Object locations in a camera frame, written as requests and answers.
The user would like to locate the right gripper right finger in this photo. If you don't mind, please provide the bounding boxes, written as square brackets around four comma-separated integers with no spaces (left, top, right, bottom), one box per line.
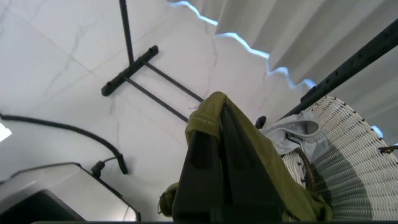
[219,102,286,222]

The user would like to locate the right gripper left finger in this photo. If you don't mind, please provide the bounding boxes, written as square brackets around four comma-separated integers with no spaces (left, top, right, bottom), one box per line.
[172,130,233,222]

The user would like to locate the green printed t-shirt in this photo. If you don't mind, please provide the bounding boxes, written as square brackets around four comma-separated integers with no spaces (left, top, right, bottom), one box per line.
[157,91,333,222]

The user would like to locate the white laundry basket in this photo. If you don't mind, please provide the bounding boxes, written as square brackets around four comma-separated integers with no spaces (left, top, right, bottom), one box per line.
[281,95,398,222]

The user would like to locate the black clothes rack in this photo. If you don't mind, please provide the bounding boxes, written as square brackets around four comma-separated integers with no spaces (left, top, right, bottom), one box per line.
[101,0,398,130]

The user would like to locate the pale grey shorts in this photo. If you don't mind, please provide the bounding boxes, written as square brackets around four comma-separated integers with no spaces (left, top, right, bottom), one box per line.
[259,110,330,164]

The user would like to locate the white curtain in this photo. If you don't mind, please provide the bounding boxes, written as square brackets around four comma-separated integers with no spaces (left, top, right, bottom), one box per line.
[169,0,398,138]

